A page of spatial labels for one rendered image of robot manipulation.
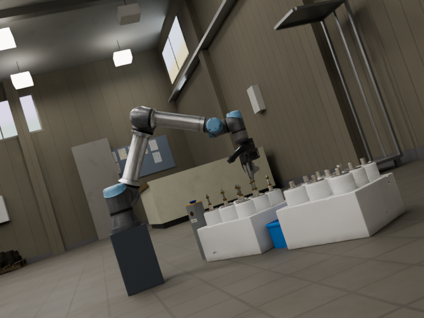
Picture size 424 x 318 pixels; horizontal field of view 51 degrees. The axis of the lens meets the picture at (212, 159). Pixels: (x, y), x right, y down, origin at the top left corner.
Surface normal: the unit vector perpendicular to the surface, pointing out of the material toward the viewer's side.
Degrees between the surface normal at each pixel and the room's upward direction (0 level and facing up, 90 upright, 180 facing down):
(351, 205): 90
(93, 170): 83
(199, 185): 90
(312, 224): 90
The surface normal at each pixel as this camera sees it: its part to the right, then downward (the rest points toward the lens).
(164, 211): 0.25, -0.14
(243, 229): -0.68, 0.18
